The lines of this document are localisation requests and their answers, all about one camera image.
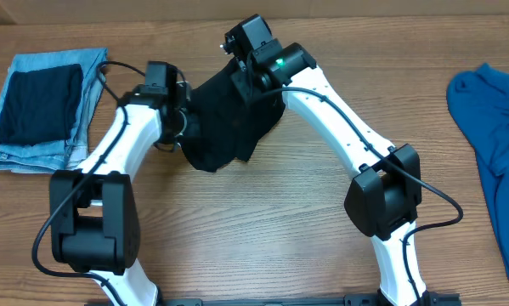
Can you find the black t-shirt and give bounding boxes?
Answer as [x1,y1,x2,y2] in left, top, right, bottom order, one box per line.
[178,59,285,173]

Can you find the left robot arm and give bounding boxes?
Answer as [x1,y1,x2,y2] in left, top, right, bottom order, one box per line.
[31,61,190,305]

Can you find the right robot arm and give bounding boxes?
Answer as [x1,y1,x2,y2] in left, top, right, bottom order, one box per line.
[220,14,427,305]

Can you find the folded light blue jeans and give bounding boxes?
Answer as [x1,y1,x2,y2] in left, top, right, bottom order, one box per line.
[0,48,108,173]

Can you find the folded dark navy shirt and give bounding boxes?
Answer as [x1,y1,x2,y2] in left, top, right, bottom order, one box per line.
[0,64,83,145]

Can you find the blue t-shirt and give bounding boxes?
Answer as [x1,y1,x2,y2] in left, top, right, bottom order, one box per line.
[446,64,509,280]

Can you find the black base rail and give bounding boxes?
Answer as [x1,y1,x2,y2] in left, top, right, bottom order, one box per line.
[83,292,463,306]

